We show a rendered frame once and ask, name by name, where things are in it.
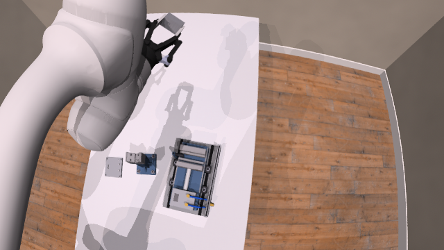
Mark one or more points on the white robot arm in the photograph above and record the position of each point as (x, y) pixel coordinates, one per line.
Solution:
(92, 46)

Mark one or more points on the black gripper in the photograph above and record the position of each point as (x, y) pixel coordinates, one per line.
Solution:
(150, 52)

